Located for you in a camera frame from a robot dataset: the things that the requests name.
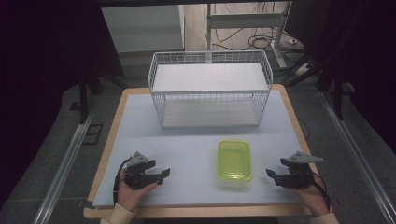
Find wooden table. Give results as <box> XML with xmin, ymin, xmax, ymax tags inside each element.
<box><xmin>82</xmin><ymin>83</ymin><xmax>322</xmax><ymax>219</ymax></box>

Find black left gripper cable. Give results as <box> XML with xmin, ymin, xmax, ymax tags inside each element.
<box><xmin>112</xmin><ymin>157</ymin><xmax>132</xmax><ymax>206</ymax></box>

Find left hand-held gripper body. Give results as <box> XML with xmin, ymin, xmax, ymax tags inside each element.
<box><xmin>124</xmin><ymin>150</ymin><xmax>163</xmax><ymax>190</ymax></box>

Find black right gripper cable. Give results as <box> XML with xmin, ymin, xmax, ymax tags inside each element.
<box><xmin>310</xmin><ymin>172</ymin><xmax>332</xmax><ymax>210</ymax></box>

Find person's left hand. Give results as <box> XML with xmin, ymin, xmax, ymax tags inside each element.
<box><xmin>116</xmin><ymin>167</ymin><xmax>159</xmax><ymax>214</ymax></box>

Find green plastic container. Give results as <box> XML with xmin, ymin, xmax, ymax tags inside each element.
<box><xmin>216</xmin><ymin>138</ymin><xmax>253</xmax><ymax>183</ymax></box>

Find black floor cables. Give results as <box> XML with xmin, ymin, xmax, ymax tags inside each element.
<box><xmin>214</xmin><ymin>27</ymin><xmax>304</xmax><ymax>54</ymax></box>

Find person's right hand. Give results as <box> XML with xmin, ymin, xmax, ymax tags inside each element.
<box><xmin>288</xmin><ymin>176</ymin><xmax>332</xmax><ymax>217</ymax></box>

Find grey table mat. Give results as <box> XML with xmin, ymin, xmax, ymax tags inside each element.
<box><xmin>92</xmin><ymin>89</ymin><xmax>308</xmax><ymax>209</ymax></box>

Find metal floor rail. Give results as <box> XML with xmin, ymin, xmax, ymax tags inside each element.
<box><xmin>32</xmin><ymin>102</ymin><xmax>98</xmax><ymax>224</ymax></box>
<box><xmin>318</xmin><ymin>91</ymin><xmax>396</xmax><ymax>224</ymax></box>

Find white power strip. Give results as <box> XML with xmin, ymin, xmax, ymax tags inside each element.
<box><xmin>293</xmin><ymin>63</ymin><xmax>311</xmax><ymax>77</ymax></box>

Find black stand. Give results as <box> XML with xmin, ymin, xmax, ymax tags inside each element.
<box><xmin>77</xmin><ymin>69</ymin><xmax>106</xmax><ymax>125</ymax></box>
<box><xmin>285</xmin><ymin>52</ymin><xmax>347</xmax><ymax>121</ymax></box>

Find white cabinet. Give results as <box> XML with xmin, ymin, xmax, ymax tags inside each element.
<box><xmin>101</xmin><ymin>4</ymin><xmax>186</xmax><ymax>54</ymax></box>

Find white wire basket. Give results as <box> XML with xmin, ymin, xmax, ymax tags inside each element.
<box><xmin>148</xmin><ymin>49</ymin><xmax>275</xmax><ymax>130</ymax></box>

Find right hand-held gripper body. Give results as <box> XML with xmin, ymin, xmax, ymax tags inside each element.
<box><xmin>275</xmin><ymin>150</ymin><xmax>325</xmax><ymax>189</ymax></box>

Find black floor plate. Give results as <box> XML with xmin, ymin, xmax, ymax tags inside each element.
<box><xmin>81</xmin><ymin>123</ymin><xmax>105</xmax><ymax>146</ymax></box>

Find white desk frame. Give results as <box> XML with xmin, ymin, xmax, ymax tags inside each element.
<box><xmin>205</xmin><ymin>1</ymin><xmax>292</xmax><ymax>70</ymax></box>

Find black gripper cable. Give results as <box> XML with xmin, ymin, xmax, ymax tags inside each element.
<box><xmin>112</xmin><ymin>157</ymin><xmax>132</xmax><ymax>206</ymax></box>
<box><xmin>310</xmin><ymin>172</ymin><xmax>332</xmax><ymax>210</ymax></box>

